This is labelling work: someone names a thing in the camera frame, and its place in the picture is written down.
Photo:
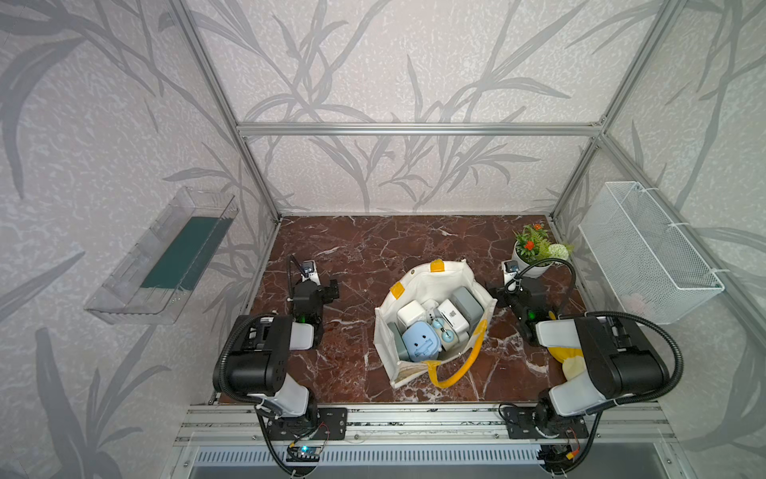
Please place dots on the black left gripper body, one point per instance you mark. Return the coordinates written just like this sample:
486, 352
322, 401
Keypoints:
324, 297

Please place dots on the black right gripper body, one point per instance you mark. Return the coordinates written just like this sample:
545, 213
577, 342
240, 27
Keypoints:
512, 300

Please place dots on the white digital clock dark screen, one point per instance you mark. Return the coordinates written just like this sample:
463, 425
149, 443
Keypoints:
453, 316

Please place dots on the white canvas bag yellow handles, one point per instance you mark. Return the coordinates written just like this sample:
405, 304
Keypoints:
430, 284

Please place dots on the white cube alarm clock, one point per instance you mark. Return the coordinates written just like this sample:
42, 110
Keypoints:
410, 314

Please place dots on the light blue face alarm clock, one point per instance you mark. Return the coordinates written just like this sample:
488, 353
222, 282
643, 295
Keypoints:
422, 342

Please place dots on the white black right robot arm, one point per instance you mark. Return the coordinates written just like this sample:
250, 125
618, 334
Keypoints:
627, 359

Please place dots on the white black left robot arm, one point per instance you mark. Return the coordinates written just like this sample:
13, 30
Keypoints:
252, 366

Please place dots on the grey square analog clock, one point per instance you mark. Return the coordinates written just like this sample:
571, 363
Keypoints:
468, 305

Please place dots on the blue twin bell alarm clock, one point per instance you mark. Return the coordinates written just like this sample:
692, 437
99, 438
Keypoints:
448, 337

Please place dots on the white pot artificial plant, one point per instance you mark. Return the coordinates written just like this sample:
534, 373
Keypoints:
533, 245

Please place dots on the yellow work glove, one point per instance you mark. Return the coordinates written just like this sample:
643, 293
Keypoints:
571, 359

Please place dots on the pink object in basket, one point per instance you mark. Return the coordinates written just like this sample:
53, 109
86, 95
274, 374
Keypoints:
635, 304

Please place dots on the green circuit board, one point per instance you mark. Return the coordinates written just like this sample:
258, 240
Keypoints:
303, 453

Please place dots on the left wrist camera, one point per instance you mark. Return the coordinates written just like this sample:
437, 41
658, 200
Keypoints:
309, 272

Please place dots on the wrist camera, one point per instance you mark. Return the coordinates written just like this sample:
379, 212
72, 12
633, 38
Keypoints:
309, 272
510, 270

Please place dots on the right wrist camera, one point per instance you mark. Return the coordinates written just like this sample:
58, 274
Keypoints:
510, 270

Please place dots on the white wire mesh basket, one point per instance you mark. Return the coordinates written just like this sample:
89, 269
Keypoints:
641, 250

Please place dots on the clear plastic wall shelf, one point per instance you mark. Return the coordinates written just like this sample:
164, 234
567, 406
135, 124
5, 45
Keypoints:
154, 282

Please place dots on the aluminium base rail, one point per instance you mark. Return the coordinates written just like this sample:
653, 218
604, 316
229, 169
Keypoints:
382, 434

